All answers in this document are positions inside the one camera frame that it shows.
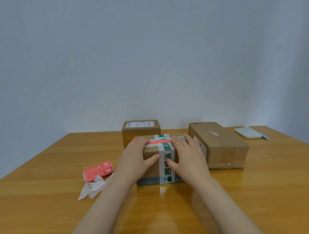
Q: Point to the person's right thumb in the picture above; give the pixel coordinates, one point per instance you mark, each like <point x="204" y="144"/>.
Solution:
<point x="172" y="165"/>

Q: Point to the red and white tape strips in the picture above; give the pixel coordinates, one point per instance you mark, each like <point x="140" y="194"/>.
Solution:
<point x="98" y="170"/>

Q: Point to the white notepad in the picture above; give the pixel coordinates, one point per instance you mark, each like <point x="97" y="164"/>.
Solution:
<point x="248" y="132"/>

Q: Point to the person's right hand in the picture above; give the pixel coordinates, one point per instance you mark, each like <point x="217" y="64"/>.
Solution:
<point x="190" y="161"/>

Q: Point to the light blue pen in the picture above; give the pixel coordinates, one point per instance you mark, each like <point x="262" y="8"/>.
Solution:
<point x="264" y="136"/>

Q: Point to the person's right forearm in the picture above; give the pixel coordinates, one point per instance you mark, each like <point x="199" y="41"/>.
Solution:
<point x="227" y="207"/>

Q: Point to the long plain cardboard box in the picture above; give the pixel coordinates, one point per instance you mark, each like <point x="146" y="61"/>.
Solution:
<point x="218" y="144"/>

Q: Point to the cardboard box with green-printed tape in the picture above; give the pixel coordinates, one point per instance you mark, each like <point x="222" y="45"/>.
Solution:
<point x="161" y="159"/>

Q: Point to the white tape backing scrap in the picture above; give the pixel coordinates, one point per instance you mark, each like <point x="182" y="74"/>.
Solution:
<point x="95" y="186"/>

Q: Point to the small cardboard box with label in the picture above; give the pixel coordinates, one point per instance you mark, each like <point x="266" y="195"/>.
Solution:
<point x="140" y="129"/>

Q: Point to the person's right middle finger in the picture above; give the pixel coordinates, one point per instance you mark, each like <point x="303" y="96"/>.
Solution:
<point x="188" y="141"/>

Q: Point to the person's left forearm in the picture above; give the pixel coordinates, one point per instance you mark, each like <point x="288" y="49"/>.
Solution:
<point x="106" y="207"/>

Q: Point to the person's left thumb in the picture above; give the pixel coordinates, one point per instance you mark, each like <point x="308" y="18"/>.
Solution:
<point x="151" y="161"/>

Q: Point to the person's left hand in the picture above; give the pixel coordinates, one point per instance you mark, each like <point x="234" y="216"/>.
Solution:
<point x="131" y="159"/>

